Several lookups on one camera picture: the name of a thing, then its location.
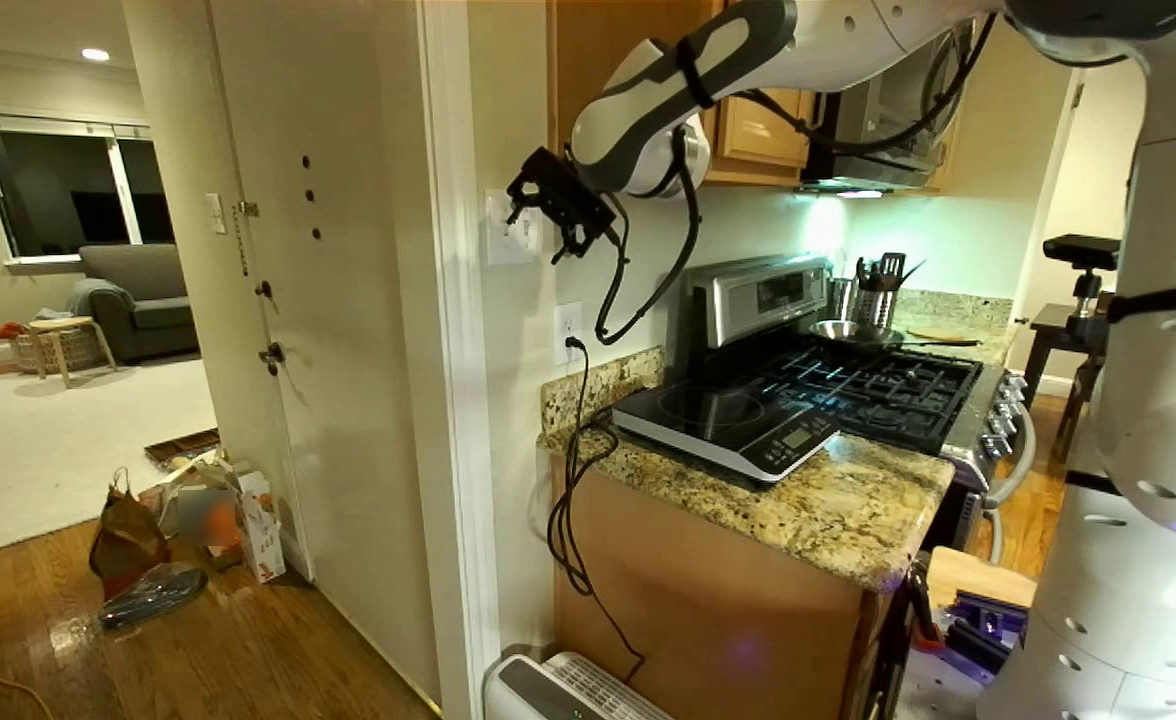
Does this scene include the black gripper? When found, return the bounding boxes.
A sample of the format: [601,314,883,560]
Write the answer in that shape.
[504,145,619,265]

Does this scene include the white door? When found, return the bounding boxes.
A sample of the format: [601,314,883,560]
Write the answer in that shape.
[204,0,448,712]

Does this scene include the black portable induction cooktop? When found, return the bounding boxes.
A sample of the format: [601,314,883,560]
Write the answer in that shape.
[609,376,845,490]

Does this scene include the metal bowl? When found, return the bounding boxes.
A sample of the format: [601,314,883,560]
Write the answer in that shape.
[800,314,889,353]

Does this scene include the metal utensil holder with utensils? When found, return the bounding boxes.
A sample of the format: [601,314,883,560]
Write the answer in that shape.
[845,247,925,341]

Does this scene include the stainless range hood microwave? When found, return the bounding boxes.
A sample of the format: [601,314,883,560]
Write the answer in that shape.
[800,21,980,200]

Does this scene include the stainless steel gas stove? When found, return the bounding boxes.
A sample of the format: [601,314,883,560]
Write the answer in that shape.
[672,254,1037,496]

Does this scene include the grey armchair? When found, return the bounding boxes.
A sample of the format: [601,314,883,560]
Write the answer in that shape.
[74,239,204,370]

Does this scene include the white printed bag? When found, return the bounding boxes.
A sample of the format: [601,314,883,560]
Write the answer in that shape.
[232,465,292,590]

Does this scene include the brown door mat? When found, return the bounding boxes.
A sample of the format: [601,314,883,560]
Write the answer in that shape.
[138,424,222,473]

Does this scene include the orange item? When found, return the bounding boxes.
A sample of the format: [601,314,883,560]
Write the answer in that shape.
[201,496,249,564]

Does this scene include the granite topped wooden base cabinet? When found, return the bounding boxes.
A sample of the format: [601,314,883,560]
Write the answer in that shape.
[536,349,960,720]

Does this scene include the small wooden stool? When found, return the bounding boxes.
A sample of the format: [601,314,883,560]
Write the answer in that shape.
[25,314,121,393]

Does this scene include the white air purifier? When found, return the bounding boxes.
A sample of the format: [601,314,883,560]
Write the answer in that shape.
[481,649,678,720]

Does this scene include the brown paper bag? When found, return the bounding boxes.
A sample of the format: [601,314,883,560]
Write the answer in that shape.
[83,481,175,605]

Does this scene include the dark side table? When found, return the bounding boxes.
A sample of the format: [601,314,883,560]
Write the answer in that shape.
[1018,302,1108,406]

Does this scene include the blue grey bundle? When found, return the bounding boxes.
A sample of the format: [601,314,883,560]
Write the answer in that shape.
[100,564,213,635]

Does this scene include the cardboard box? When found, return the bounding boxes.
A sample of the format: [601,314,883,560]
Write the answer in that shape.
[925,544,1040,615]

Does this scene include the purple item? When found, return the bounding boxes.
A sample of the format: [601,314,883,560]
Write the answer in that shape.
[938,591,1030,673]

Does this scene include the white wall outlet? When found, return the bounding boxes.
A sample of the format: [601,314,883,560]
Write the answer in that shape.
[552,302,589,372]

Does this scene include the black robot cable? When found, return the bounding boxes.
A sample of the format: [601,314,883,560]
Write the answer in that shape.
[591,12,1005,349]

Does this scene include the wooden wall cabinet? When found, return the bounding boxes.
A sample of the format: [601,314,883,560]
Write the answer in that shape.
[542,0,819,192]

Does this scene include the black power cord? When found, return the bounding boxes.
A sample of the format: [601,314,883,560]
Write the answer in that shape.
[538,332,650,685]

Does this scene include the dark window with white frame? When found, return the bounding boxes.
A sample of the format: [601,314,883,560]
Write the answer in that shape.
[0,107,180,273]

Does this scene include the black camera on tripod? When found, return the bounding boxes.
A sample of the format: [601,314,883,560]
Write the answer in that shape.
[1040,232,1123,332]

